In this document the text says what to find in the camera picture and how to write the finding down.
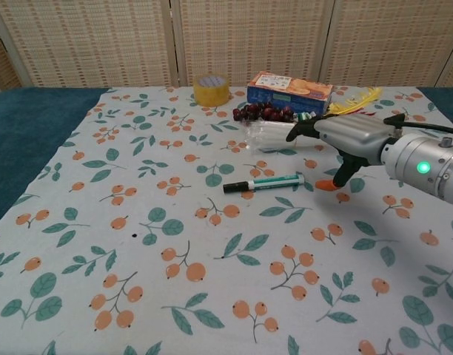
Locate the green white marker body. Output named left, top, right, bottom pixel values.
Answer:
left=247, top=173, right=306, bottom=191

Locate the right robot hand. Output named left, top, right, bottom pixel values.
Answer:
left=285, top=113, right=396, bottom=193

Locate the clear straw bundle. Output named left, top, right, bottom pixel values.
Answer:
left=244, top=121, right=301, bottom=154

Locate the yellow tape roll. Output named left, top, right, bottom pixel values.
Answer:
left=193, top=75, right=230, bottom=108

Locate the black marker cap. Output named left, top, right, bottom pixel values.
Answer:
left=222, top=180, right=252, bottom=195

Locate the red grape bunch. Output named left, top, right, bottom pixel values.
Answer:
left=232, top=103, right=296, bottom=124

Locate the yellow feather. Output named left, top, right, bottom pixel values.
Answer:
left=328, top=87, right=383, bottom=116

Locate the floral fruit print tablecloth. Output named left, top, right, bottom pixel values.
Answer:
left=0, top=87, right=453, bottom=355

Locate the orange blue cookie box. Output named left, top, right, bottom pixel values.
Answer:
left=246, top=72, right=334, bottom=115

